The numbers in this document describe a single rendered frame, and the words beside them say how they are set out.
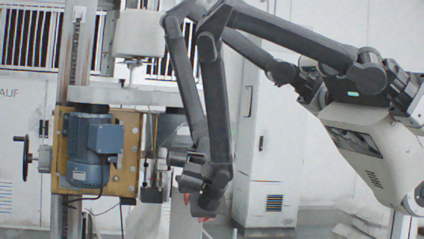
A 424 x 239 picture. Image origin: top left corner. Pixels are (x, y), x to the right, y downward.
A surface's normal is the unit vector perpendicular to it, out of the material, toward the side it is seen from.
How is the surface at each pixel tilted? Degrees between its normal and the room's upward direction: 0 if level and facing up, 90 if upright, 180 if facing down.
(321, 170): 90
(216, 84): 120
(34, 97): 90
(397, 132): 90
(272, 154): 90
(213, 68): 127
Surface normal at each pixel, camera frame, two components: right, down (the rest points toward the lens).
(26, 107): 0.25, 0.07
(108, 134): 0.63, 0.09
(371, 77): -0.13, 0.55
